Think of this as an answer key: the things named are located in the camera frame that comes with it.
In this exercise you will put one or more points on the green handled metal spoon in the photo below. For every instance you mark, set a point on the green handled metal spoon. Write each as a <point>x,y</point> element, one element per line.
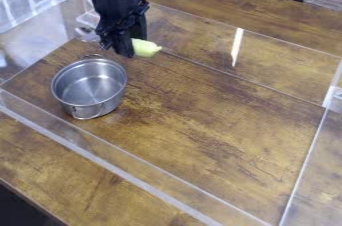
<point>143,48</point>

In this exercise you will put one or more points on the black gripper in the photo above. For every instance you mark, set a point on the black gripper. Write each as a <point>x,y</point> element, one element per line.
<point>122,18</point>

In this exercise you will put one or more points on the clear acrylic triangle bracket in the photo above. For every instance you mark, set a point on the clear acrylic triangle bracket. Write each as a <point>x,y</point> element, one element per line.
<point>90,17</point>

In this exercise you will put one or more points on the small steel pot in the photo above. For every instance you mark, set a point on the small steel pot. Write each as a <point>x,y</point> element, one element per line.
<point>88,87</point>

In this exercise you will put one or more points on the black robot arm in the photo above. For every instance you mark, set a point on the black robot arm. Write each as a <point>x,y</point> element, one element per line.
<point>122,23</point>

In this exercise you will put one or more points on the clear acrylic enclosure panel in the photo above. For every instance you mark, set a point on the clear acrylic enclosure panel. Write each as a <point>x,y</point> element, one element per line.
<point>183,195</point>

